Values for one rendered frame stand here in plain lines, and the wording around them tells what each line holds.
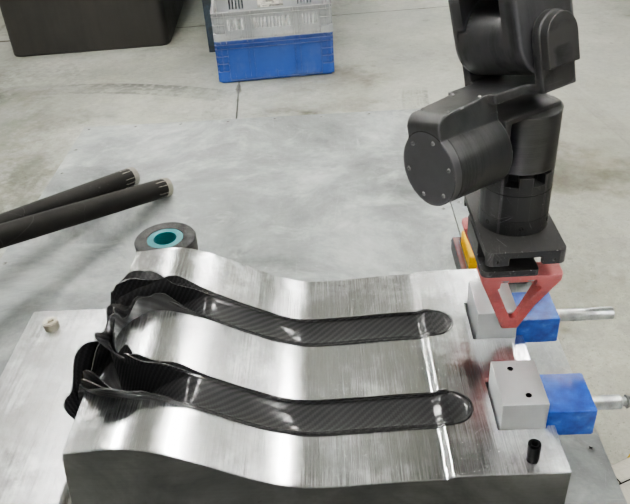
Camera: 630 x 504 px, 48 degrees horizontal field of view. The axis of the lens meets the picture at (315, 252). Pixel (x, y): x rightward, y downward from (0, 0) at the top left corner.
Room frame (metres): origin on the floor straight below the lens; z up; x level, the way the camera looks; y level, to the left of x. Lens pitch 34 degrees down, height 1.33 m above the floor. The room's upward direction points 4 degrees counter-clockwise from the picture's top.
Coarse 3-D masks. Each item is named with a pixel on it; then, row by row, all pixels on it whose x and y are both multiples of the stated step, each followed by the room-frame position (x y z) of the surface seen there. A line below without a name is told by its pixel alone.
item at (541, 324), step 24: (480, 288) 0.53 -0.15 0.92; (504, 288) 0.52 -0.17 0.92; (480, 312) 0.49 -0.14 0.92; (552, 312) 0.50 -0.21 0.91; (576, 312) 0.51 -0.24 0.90; (600, 312) 0.50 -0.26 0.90; (480, 336) 0.49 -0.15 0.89; (504, 336) 0.49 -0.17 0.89; (528, 336) 0.49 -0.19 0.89; (552, 336) 0.49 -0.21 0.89
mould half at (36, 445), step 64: (192, 256) 0.60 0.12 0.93; (64, 320) 0.60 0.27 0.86; (192, 320) 0.50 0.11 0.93; (0, 384) 0.51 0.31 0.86; (64, 384) 0.50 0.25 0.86; (256, 384) 0.44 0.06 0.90; (320, 384) 0.45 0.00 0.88; (384, 384) 0.44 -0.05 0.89; (448, 384) 0.43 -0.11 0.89; (0, 448) 0.43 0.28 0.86; (64, 448) 0.36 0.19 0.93; (128, 448) 0.35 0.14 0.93; (192, 448) 0.36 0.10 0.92; (256, 448) 0.38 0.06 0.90; (320, 448) 0.38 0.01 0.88; (384, 448) 0.37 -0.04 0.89; (448, 448) 0.37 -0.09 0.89; (512, 448) 0.36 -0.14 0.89
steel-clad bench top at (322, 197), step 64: (128, 128) 1.23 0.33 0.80; (192, 128) 1.21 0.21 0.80; (256, 128) 1.18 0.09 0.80; (320, 128) 1.16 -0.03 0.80; (384, 128) 1.15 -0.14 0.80; (192, 192) 0.97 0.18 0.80; (256, 192) 0.95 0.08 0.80; (320, 192) 0.94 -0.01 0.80; (384, 192) 0.92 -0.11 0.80; (64, 256) 0.81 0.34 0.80; (128, 256) 0.80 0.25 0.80; (256, 256) 0.78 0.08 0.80; (320, 256) 0.77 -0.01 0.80; (384, 256) 0.76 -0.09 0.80; (448, 256) 0.75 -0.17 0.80; (0, 320) 0.68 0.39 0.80; (576, 448) 0.43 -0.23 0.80
